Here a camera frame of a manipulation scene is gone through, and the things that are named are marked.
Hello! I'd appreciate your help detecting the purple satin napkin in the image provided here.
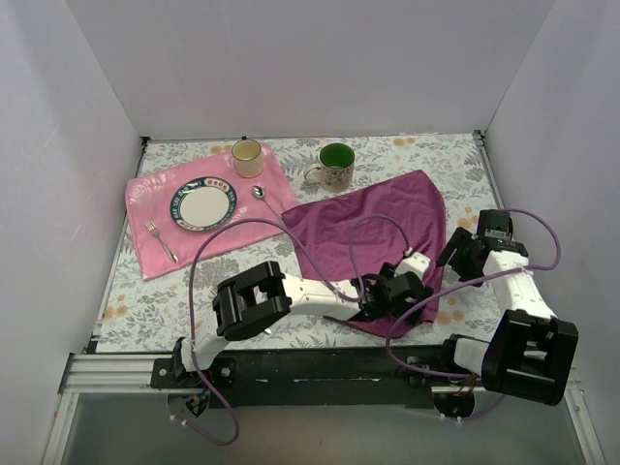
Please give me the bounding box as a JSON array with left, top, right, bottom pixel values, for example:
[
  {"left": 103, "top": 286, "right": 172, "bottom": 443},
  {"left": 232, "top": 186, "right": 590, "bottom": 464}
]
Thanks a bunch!
[{"left": 280, "top": 170, "right": 448, "bottom": 339}]

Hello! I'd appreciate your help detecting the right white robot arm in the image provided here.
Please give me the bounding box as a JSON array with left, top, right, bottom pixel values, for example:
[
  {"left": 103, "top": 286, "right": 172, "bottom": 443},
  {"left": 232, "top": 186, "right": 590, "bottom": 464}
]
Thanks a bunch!
[{"left": 437, "top": 209, "right": 578, "bottom": 405}]

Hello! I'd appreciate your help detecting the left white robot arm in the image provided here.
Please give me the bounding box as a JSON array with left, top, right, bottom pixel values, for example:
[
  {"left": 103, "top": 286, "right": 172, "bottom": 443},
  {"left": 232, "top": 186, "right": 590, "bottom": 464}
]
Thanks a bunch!
[{"left": 171, "top": 253, "right": 433, "bottom": 388}]

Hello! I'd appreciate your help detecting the green floral mug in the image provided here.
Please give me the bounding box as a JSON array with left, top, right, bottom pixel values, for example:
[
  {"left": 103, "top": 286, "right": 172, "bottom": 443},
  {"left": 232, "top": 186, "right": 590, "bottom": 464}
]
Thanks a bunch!
[{"left": 303, "top": 142, "right": 356, "bottom": 193}]

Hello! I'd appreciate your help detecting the silver spoon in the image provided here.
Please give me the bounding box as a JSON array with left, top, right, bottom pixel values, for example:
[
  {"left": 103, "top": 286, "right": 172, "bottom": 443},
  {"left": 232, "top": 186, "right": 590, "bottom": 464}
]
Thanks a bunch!
[{"left": 251, "top": 185, "right": 284, "bottom": 225}]

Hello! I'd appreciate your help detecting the cream ceramic cup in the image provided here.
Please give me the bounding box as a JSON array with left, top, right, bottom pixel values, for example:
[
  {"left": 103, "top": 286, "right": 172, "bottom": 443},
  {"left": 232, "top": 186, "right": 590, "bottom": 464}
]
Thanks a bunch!
[{"left": 232, "top": 139, "right": 264, "bottom": 178}]

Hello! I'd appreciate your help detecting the white plate blue rim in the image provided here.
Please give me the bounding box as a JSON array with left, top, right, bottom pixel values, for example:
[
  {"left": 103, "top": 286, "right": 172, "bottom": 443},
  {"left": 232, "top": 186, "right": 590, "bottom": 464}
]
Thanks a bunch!
[{"left": 170, "top": 176, "right": 238, "bottom": 233}]

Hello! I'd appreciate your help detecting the small silver fork on placemat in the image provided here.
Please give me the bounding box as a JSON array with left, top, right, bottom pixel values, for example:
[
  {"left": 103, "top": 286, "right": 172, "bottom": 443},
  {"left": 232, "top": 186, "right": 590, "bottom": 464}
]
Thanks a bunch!
[{"left": 144, "top": 221, "right": 178, "bottom": 264}]

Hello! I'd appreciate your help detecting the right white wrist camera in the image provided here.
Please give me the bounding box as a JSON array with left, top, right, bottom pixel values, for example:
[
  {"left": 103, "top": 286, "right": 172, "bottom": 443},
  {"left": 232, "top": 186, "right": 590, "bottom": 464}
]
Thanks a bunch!
[{"left": 477, "top": 209, "right": 513, "bottom": 241}]

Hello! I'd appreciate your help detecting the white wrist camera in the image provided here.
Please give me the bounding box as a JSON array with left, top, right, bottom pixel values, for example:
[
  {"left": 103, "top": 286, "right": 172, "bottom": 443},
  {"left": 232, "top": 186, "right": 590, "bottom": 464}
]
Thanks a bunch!
[
  {"left": 477, "top": 209, "right": 513, "bottom": 241},
  {"left": 395, "top": 248, "right": 432, "bottom": 284}
]

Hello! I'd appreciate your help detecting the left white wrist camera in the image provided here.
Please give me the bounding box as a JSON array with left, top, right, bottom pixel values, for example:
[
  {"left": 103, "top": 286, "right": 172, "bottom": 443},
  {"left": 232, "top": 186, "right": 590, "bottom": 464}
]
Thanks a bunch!
[{"left": 395, "top": 248, "right": 432, "bottom": 284}]

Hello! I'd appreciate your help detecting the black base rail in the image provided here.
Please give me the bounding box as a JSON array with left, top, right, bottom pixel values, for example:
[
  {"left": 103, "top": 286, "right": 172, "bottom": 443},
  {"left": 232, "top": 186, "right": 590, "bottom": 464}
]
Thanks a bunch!
[{"left": 149, "top": 346, "right": 498, "bottom": 411}]

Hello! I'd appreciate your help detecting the aluminium frame rail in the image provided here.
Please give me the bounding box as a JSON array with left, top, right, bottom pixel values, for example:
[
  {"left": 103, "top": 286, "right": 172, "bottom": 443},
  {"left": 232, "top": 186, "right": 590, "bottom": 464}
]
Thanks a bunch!
[{"left": 44, "top": 131, "right": 605, "bottom": 464}]

